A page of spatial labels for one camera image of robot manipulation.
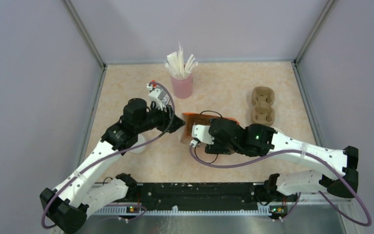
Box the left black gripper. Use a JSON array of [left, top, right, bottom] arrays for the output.
[[135, 100, 186, 134]]

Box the orange paper bag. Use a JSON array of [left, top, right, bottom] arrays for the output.
[[177, 111, 240, 145]]

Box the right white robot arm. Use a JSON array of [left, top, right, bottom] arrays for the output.
[[192, 118, 359, 201]]

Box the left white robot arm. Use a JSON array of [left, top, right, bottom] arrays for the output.
[[39, 97, 185, 234]]

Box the pink straw holder cup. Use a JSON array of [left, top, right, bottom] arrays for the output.
[[171, 74, 193, 99]]

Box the stack of white lids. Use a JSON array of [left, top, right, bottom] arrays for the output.
[[130, 134, 147, 154]]

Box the white wrapped straws bundle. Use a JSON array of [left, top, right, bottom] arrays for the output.
[[164, 43, 199, 80]]

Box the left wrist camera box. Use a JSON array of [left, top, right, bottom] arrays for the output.
[[147, 84, 169, 110]]

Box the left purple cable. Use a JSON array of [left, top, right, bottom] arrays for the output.
[[41, 81, 176, 230]]

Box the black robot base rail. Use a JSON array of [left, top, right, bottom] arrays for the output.
[[117, 182, 297, 213]]

